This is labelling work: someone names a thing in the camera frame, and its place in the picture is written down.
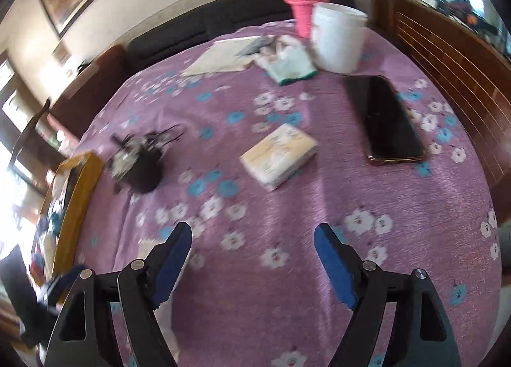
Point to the wooden sideboard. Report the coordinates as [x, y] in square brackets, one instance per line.
[469, 72]

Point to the white green-edged cloth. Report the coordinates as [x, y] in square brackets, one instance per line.
[286, 61]

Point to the white paper booklet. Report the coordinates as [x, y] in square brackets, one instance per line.
[228, 55]

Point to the purple floral tablecloth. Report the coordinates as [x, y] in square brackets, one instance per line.
[254, 292]

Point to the black electric motor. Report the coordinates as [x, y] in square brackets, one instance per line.
[136, 164]

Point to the black smartphone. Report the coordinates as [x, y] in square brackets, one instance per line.
[390, 137]

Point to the beige facial tissue pack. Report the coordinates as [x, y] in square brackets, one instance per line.
[276, 157]

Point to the dark red armchair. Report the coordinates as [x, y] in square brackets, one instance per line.
[90, 91]

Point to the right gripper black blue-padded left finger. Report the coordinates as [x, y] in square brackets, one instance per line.
[84, 333]

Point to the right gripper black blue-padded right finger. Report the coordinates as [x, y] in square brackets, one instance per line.
[421, 334]

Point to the black sofa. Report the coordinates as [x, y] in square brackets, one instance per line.
[201, 25]

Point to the white plastic bucket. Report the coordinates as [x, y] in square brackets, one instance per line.
[337, 37]

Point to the yellow-rimmed cardboard tray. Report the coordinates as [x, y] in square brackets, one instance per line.
[61, 217]

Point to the wooden chair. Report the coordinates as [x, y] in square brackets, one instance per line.
[27, 131]

